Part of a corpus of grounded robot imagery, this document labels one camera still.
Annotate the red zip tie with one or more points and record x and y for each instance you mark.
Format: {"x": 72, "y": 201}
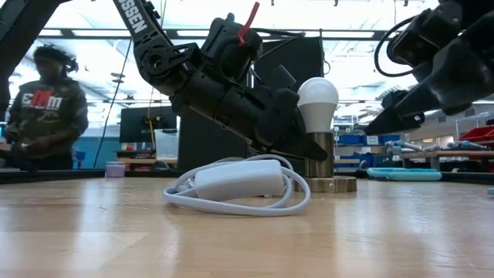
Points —
{"x": 250, "y": 17}

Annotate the black overhead crossbeam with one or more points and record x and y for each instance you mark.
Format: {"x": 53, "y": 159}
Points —
{"x": 347, "y": 35}

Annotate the brass lamp socket base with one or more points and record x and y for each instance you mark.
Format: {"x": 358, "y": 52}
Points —
{"x": 328, "y": 184}

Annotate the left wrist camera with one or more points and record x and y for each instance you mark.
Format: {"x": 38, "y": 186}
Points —
{"x": 227, "y": 58}

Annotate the white lightbulb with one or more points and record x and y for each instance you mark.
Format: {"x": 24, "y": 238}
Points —
{"x": 317, "y": 100}

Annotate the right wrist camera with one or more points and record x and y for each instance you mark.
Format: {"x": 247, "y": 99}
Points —
{"x": 424, "y": 34}

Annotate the teal calculator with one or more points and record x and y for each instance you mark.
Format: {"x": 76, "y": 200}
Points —
{"x": 405, "y": 175}

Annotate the low cluttered shelf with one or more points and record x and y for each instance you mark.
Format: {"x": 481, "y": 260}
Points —
{"x": 135, "y": 154}

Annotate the Yellowstone book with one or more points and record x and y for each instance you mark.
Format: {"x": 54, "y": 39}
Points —
{"x": 491, "y": 191}

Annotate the blue storage bins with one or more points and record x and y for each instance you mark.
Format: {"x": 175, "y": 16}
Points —
{"x": 351, "y": 139}

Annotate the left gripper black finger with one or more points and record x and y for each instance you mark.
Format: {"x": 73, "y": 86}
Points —
{"x": 279, "y": 123}
{"x": 281, "y": 79}

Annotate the translucent plastic bin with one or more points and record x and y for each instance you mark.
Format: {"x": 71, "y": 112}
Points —
{"x": 166, "y": 146}

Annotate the red storage bin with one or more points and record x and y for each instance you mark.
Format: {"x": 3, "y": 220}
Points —
{"x": 480, "y": 136}

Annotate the black aluminium table frame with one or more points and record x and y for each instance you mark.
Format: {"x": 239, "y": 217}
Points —
{"x": 58, "y": 176}

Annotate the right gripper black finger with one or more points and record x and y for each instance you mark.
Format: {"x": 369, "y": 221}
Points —
{"x": 393, "y": 116}
{"x": 467, "y": 73}

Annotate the wooden workbench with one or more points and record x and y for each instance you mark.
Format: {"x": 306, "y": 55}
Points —
{"x": 463, "y": 153}

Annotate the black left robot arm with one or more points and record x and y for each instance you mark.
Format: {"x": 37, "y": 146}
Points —
{"x": 154, "y": 62}

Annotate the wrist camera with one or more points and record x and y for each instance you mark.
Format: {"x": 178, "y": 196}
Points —
{"x": 227, "y": 58}
{"x": 424, "y": 34}

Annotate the person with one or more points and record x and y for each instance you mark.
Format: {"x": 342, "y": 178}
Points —
{"x": 46, "y": 116}

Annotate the black monitor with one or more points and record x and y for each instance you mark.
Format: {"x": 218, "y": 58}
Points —
{"x": 135, "y": 123}

